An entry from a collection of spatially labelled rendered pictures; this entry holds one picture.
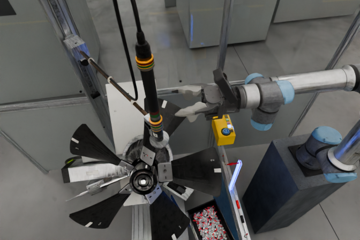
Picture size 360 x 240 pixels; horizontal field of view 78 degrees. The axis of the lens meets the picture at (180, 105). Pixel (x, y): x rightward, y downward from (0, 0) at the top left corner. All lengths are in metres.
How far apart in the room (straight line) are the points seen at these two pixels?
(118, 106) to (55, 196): 1.56
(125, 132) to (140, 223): 1.10
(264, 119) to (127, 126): 0.73
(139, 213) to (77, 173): 1.05
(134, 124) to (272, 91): 0.76
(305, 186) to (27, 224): 2.26
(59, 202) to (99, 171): 1.38
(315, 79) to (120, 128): 0.92
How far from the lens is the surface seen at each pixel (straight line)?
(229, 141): 1.34
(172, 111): 0.94
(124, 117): 1.21
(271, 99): 0.70
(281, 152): 1.41
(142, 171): 0.98
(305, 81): 0.90
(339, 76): 0.95
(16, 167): 2.98
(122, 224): 2.27
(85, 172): 1.22
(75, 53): 1.15
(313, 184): 1.38
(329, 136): 1.26
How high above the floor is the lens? 2.14
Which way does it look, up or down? 48 degrees down
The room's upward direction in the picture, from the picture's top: 3 degrees counter-clockwise
